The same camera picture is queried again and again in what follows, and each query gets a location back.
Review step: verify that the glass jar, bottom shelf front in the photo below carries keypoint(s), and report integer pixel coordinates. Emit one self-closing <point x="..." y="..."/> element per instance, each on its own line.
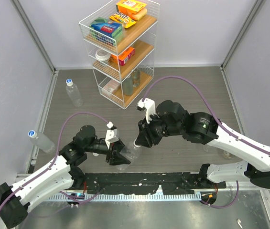
<point x="127" y="85"/>

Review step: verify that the white box, bottom shelf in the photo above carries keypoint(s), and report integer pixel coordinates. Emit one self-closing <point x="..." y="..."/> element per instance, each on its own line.
<point x="110" y="87"/>

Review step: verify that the white wire shelf rack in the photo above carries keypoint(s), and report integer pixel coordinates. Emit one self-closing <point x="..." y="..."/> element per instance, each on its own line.
<point x="141" y="36"/>

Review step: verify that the glass jar, bottom shelf back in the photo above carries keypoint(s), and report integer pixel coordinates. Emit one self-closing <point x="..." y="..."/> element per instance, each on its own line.
<point x="136" y="77"/>

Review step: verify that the orange snack box, top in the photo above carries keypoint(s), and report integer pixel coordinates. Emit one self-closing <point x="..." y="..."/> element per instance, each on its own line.
<point x="130" y="6"/>

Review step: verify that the white lidded paper cup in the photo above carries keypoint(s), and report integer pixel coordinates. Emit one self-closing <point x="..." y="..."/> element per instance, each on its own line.
<point x="103" y="56"/>

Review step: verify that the clear bottle with blue cap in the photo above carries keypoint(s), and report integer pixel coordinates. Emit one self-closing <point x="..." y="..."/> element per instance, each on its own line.
<point x="40" y="140"/>

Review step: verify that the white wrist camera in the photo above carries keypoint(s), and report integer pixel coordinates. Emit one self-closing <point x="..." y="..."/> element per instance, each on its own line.
<point x="112" y="134"/>
<point x="149" y="106"/>

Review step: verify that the glass jar, shelf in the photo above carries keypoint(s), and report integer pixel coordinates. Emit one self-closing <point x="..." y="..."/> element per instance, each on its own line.
<point x="136" y="77"/>
<point x="127" y="85"/>

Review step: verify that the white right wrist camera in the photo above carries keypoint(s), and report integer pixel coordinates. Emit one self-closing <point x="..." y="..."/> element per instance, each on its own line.
<point x="149" y="106"/>

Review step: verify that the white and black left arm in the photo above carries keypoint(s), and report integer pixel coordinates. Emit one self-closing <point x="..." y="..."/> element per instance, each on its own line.
<point x="62" y="172"/>

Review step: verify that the white slotted cable duct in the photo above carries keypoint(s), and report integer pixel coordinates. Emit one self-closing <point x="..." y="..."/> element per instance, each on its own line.
<point x="158" y="196"/>

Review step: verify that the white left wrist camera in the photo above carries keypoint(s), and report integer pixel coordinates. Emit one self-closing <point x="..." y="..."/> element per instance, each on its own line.
<point x="112" y="134"/>

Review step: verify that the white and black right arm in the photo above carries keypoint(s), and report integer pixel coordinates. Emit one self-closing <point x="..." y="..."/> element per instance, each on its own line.
<point x="171" y="119"/>

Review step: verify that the blue and white bottle cap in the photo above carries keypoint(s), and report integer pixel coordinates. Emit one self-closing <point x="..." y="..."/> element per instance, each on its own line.
<point x="69" y="82"/>

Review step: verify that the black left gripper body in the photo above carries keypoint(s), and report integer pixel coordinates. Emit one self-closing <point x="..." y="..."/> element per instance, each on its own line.
<point x="99" y="146"/>

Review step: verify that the green and blue box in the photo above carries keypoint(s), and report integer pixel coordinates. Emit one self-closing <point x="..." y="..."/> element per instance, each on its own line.
<point x="107" y="31"/>

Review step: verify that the yellow candy bag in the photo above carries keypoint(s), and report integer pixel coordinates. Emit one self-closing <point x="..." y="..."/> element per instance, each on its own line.
<point x="125" y="20"/>

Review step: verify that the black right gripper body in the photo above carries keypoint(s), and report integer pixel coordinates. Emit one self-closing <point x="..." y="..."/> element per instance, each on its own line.
<point x="156" y="130"/>

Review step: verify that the green glass bottle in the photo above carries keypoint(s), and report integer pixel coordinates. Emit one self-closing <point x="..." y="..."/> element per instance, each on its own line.
<point x="227" y="155"/>

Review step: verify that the clear plastic bottle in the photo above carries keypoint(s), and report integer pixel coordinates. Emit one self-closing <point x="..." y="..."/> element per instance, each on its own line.
<point x="74" y="95"/>
<point x="132" y="155"/>
<point x="207" y="148"/>

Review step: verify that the yellow sponge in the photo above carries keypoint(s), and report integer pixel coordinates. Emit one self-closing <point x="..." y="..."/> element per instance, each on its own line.
<point x="139" y="15"/>

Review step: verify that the orange box, middle shelf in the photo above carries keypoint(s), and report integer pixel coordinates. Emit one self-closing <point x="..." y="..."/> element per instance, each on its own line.
<point x="123" y="58"/>

